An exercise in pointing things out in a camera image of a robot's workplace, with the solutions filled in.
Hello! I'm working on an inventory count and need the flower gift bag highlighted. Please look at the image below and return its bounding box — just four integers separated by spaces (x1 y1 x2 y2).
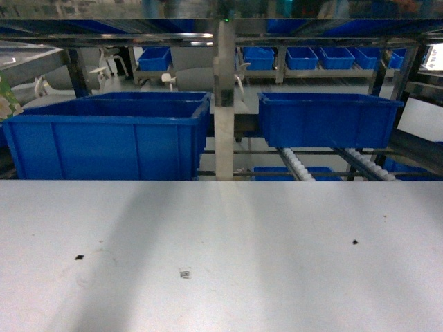
0 73 24 122

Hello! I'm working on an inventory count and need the blue bin on right rollers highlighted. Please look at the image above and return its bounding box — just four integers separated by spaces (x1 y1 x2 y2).
257 92 404 149

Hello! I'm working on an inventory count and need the small QR code sticker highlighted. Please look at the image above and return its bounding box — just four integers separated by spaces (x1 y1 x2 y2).
179 267 192 279

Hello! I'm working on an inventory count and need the blue bin behind left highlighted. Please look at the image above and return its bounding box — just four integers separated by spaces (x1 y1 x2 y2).
79 91 212 102

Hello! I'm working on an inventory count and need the large blue bin front left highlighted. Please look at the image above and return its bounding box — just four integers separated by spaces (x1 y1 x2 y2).
3 100 209 181

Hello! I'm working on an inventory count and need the steel rack post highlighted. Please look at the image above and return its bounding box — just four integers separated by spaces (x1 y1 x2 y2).
213 19 235 181

